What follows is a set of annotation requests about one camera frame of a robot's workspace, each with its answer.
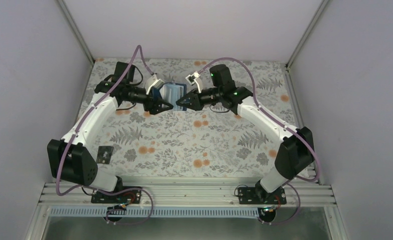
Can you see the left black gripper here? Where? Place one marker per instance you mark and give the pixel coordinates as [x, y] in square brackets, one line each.
[152, 103]

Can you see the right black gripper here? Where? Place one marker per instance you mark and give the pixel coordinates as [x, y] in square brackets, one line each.
[198, 100]

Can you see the blue leather card holder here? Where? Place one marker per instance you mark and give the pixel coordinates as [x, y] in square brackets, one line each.
[171, 92]

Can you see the black credit card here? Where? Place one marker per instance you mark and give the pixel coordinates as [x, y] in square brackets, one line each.
[104, 154]

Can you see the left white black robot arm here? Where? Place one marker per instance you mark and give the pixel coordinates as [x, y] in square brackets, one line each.
[70, 158]

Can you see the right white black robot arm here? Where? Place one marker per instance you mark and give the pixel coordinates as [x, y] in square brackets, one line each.
[296, 148]

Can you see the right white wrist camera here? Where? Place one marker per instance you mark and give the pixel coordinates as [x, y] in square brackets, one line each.
[194, 80]

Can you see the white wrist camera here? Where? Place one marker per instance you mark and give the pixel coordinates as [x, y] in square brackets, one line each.
[154, 82]
[194, 80]

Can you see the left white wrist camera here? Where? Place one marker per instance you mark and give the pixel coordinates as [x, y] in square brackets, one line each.
[154, 82]

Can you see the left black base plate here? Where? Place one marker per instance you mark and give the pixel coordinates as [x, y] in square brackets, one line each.
[129, 197]

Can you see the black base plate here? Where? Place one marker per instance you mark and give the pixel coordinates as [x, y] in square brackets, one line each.
[129, 197]
[254, 196]

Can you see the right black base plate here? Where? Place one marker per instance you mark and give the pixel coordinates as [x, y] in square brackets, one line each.
[254, 196]

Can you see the slotted cable duct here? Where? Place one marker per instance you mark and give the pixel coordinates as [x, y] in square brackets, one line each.
[156, 212]

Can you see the aluminium rail frame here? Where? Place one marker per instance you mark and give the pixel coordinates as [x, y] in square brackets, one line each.
[221, 191]

